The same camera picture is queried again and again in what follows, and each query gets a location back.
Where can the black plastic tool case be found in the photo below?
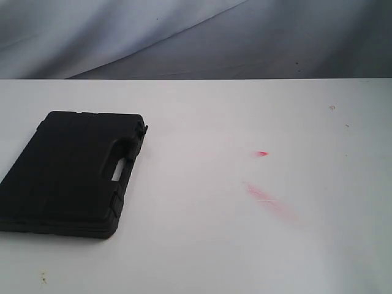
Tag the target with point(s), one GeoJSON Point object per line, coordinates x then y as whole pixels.
{"type": "Point", "coordinates": [72, 176]}

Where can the white backdrop cloth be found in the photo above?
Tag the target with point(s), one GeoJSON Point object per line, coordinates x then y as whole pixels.
{"type": "Point", "coordinates": [195, 39]}

